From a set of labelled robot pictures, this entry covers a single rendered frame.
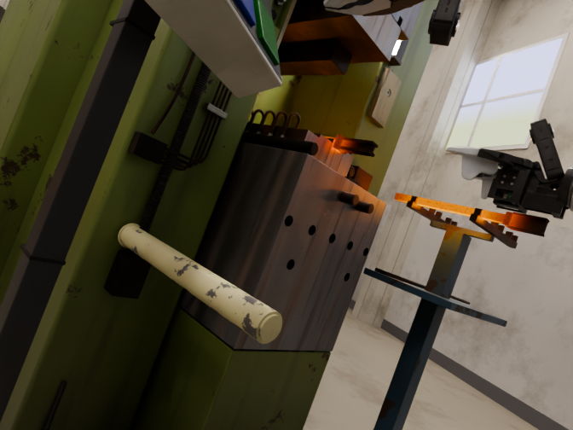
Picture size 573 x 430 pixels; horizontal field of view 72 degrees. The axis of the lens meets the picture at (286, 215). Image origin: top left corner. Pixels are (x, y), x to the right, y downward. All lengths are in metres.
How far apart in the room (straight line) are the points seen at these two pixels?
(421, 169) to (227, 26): 4.79
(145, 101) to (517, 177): 0.70
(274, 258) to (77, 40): 0.80
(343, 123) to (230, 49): 0.84
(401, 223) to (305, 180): 4.27
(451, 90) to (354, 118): 4.30
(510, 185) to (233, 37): 0.53
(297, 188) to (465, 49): 5.11
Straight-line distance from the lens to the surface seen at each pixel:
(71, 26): 1.28
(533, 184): 0.80
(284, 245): 0.86
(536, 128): 0.83
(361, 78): 1.41
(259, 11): 0.60
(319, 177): 0.89
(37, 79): 1.24
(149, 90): 0.86
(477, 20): 6.07
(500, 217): 1.21
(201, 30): 0.53
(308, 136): 0.93
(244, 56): 0.58
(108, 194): 0.84
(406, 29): 1.24
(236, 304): 0.55
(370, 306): 5.09
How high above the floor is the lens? 0.75
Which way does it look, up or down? 2 degrees up
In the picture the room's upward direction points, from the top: 21 degrees clockwise
